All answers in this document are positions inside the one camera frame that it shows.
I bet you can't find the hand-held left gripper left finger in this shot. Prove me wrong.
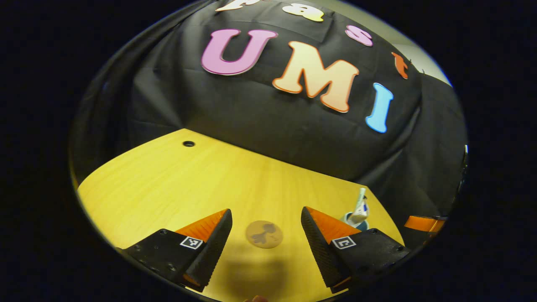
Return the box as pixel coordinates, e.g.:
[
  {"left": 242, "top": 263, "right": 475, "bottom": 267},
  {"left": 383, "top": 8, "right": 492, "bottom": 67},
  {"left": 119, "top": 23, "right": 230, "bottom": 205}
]
[{"left": 122, "top": 208, "right": 233, "bottom": 293}]

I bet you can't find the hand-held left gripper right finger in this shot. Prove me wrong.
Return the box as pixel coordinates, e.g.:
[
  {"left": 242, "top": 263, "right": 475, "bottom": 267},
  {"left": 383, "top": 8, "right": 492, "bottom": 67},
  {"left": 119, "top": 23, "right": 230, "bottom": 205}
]
[{"left": 300, "top": 206, "right": 411, "bottom": 294}]

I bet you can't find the pale blue cup wooden handle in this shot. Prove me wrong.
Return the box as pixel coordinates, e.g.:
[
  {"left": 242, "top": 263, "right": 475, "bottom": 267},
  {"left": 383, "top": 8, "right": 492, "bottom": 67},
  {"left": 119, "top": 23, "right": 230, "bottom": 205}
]
[{"left": 339, "top": 211, "right": 370, "bottom": 232}]

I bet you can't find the round wooden coaster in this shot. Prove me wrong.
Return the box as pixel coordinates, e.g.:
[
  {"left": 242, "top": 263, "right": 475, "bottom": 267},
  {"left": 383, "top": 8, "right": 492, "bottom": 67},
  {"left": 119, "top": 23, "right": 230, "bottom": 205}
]
[{"left": 245, "top": 220, "right": 284, "bottom": 249}]

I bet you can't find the white toothpaste tube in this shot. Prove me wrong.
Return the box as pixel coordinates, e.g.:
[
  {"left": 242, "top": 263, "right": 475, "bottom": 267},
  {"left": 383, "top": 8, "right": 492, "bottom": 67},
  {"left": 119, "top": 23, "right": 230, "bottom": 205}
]
[{"left": 350, "top": 197, "right": 370, "bottom": 225}]

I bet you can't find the wooden desktop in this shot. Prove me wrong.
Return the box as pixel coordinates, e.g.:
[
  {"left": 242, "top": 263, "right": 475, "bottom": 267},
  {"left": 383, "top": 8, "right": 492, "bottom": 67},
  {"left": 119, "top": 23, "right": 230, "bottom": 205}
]
[{"left": 76, "top": 128, "right": 406, "bottom": 302}]

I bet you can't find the black backdrop cloth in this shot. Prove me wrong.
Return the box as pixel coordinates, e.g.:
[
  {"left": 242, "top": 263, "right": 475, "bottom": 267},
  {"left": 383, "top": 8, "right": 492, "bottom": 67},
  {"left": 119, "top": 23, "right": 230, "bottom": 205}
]
[{"left": 68, "top": 0, "right": 469, "bottom": 252}]

